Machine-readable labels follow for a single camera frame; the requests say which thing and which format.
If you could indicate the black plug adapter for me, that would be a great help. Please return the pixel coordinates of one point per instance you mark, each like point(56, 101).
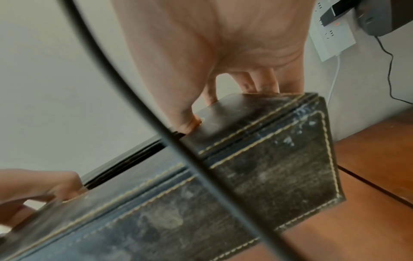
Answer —
point(335, 11)

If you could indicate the white power strip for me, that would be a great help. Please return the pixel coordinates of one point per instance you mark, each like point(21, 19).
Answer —
point(335, 40)

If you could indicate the person's left hand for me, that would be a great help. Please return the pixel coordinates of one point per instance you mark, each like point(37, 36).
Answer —
point(42, 181)

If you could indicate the black tissue box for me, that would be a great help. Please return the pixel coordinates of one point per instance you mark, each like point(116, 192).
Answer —
point(274, 165)

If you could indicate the person's right hand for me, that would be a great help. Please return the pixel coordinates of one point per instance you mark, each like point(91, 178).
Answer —
point(209, 33)

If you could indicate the low wooden television stand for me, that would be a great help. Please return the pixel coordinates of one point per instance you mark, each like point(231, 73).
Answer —
point(380, 147)

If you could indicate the red-brown wooden table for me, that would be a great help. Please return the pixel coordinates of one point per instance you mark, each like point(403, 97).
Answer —
point(355, 229)

